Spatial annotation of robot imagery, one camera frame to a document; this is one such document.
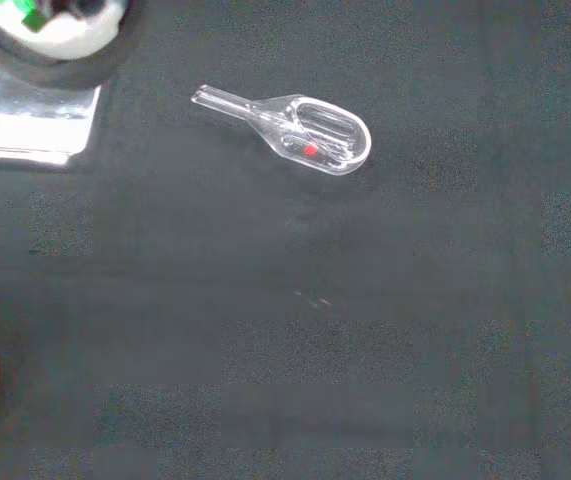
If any electronic balance with steel pan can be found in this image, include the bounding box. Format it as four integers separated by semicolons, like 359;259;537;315
0;43;103;169

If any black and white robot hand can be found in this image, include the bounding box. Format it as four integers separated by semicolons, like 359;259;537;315
0;0;140;91

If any black cloth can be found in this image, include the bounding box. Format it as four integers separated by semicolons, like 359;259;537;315
0;0;571;480

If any clear glass weighing funnel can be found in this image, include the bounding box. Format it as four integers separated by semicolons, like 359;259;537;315
190;84;372;177

